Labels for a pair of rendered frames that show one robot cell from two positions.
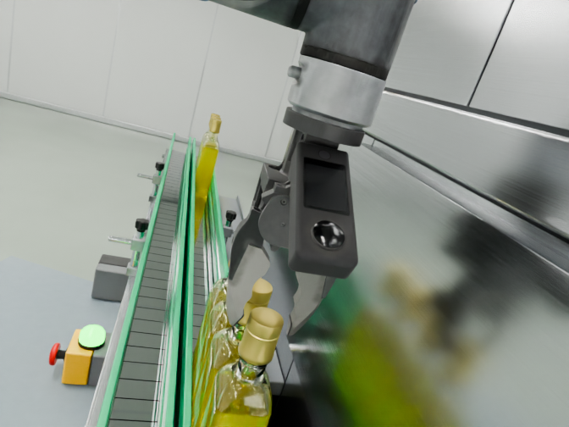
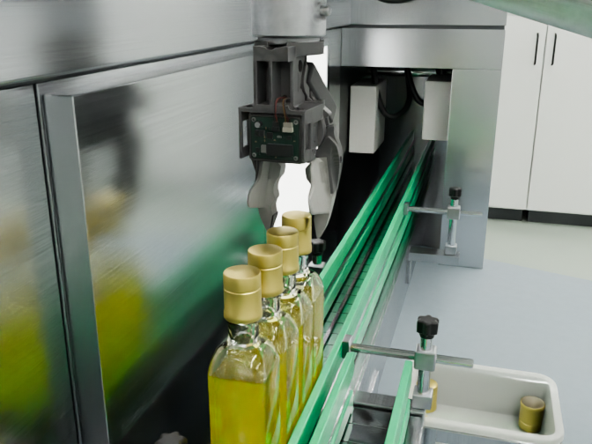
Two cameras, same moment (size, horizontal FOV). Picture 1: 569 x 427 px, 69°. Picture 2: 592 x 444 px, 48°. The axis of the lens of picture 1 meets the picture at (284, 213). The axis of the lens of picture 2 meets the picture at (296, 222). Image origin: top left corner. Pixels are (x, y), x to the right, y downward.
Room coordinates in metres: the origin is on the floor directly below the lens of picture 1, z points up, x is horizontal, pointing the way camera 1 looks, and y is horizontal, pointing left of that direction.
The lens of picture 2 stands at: (0.95, 0.37, 1.39)
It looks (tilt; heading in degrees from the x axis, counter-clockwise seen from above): 19 degrees down; 213
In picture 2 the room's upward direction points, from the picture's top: straight up
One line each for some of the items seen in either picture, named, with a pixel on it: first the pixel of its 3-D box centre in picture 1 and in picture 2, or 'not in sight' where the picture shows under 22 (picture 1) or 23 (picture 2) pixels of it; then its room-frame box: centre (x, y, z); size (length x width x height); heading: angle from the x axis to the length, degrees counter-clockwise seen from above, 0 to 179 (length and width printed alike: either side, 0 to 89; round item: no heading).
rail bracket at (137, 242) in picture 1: (125, 246); not in sight; (0.79, 0.30, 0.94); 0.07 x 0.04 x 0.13; 107
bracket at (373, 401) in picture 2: not in sight; (388, 422); (0.24, 0.06, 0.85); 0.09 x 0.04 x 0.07; 107
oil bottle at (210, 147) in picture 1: (207, 158); not in sight; (1.43, 0.32, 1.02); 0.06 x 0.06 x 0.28; 17
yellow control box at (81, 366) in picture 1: (86, 357); not in sight; (0.62, 0.27, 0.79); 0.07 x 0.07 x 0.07; 17
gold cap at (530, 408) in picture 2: not in sight; (531, 414); (0.03, 0.20, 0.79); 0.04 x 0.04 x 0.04
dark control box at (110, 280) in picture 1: (113, 278); not in sight; (0.89, 0.36, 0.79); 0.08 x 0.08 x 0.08; 17
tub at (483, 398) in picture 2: not in sight; (477, 418); (0.09, 0.14, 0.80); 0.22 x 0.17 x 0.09; 107
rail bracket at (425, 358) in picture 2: not in sight; (406, 359); (0.23, 0.08, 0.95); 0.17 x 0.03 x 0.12; 107
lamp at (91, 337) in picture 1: (92, 335); not in sight; (0.62, 0.27, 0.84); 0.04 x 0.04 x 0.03
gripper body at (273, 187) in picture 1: (303, 181); (286, 101); (0.38, -0.01, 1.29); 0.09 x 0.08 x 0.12; 13
